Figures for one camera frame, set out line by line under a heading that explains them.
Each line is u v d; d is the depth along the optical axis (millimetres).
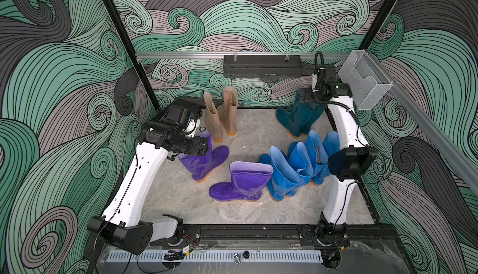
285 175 686
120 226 364
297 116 992
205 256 697
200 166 829
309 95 780
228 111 893
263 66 971
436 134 575
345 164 525
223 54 942
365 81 783
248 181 695
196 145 600
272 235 744
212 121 857
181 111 519
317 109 854
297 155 689
